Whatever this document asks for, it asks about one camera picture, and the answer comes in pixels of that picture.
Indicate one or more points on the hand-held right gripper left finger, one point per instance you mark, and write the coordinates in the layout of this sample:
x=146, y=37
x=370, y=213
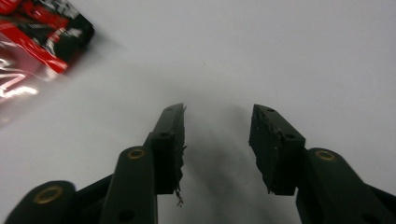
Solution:
x=166, y=149

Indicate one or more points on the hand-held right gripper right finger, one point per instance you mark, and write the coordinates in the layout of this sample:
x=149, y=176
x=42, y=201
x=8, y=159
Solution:
x=280, y=155

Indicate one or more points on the red and black snack packet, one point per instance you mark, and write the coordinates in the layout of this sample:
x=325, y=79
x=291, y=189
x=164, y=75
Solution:
x=34, y=37

